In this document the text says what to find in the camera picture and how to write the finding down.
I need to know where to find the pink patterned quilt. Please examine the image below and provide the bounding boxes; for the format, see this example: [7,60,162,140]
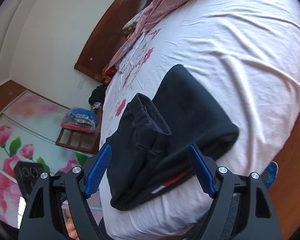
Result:
[104,0,225,75]

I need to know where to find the blue patterned slipper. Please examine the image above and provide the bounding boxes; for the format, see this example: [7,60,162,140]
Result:
[262,161,278,190]

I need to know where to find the black sports pants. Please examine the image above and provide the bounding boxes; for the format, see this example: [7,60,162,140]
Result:
[106,64,240,212]

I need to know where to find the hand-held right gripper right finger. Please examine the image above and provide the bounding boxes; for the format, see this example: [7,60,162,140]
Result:
[189,144,282,240]

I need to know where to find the red cloth with orange fringe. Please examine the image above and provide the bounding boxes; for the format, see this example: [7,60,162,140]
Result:
[103,65,118,83]

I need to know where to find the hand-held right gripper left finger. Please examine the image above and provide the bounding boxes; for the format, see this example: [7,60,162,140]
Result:
[17,144,112,240]

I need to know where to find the brown wooden headboard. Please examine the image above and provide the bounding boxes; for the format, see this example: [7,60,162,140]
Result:
[74,0,158,84]

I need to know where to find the pile of black clothes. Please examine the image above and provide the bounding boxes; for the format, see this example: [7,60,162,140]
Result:
[88,84,109,108]

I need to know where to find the plastic bag of clothes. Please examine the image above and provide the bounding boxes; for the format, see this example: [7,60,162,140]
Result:
[61,108,97,133]

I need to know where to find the bed with white sheet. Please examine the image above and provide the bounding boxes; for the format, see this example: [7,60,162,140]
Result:
[99,0,300,240]

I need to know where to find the brown wooden chair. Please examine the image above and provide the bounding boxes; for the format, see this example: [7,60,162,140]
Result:
[56,110,102,155]

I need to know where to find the floral wardrobe door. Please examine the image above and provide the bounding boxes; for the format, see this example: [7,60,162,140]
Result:
[0,90,103,230]

